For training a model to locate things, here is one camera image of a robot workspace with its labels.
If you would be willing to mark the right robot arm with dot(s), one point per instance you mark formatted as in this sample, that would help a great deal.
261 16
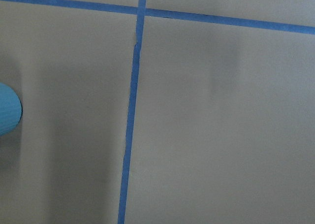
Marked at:
10 109

